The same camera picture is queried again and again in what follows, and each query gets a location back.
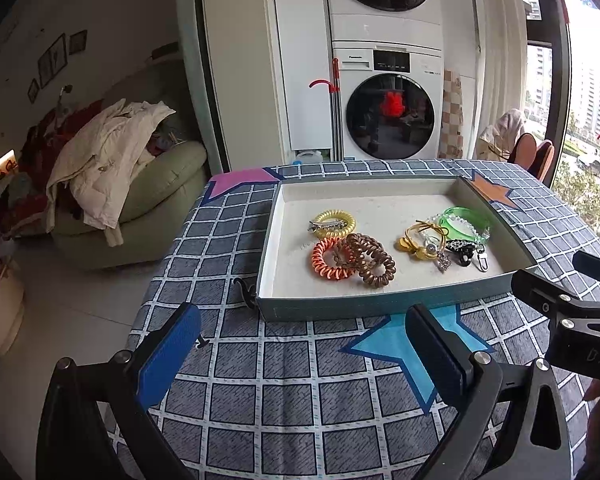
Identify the red handled mop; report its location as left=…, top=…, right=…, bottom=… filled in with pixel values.
left=308, top=57, right=342, bottom=162

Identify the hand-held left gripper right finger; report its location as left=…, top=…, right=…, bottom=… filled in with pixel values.
left=405, top=304, right=574, bottom=480

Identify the green translucent bangle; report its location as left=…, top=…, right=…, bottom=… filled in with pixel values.
left=439, top=205, right=492, bottom=244

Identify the checkered wall cloth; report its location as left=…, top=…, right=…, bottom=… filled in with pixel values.
left=437, top=69, right=464, bottom=159

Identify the white washing machine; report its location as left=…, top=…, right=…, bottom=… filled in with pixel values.
left=330, top=42, right=444, bottom=162

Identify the silver hair clip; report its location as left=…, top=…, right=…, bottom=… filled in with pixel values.
left=308, top=218, right=348, bottom=235

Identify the clear bead chain with clasp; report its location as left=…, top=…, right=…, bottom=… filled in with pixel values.
left=420, top=211, right=493, bottom=272

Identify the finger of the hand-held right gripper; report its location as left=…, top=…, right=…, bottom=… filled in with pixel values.
left=572, top=250, right=600, bottom=287
left=511, top=269, right=581, bottom=322

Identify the bronze spiral hair tie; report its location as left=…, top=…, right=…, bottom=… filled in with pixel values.
left=346, top=232, right=397, bottom=289

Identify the yellow spiral hair tie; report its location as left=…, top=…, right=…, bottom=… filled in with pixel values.
left=311, top=209, right=356, bottom=239

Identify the pale green sofa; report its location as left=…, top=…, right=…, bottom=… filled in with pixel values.
left=50, top=140, right=209, bottom=269

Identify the pile of red clothes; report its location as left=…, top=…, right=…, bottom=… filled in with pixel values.
left=0, top=100, right=106, bottom=237

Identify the cream padded jacket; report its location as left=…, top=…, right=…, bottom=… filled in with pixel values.
left=46, top=99, right=177, bottom=247

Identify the large picture frame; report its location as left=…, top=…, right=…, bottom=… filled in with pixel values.
left=37, top=34, right=69, bottom=89

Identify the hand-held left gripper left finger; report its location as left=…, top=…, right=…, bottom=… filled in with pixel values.
left=36, top=302, right=202, bottom=480

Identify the orange chair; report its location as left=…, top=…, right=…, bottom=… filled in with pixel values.
left=534, top=140, right=556, bottom=184
left=510, top=132, right=538, bottom=171

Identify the white tall cabinet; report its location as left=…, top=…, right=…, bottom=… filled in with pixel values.
left=270, top=0, right=337, bottom=155

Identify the black hair claw clip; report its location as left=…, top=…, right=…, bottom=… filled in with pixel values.
left=446, top=240, right=474, bottom=267

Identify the white tumble dryer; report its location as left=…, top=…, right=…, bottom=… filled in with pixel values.
left=322, top=0, right=444, bottom=52

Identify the grey-green cardboard tray box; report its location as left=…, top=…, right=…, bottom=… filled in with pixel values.
left=255, top=174, right=538, bottom=322

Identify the yellow cord bracelet with charm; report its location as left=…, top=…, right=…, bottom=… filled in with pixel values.
left=399, top=219, right=452, bottom=273

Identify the orange white spiral hair tie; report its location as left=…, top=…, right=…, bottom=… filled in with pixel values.
left=310, top=237, right=355, bottom=284

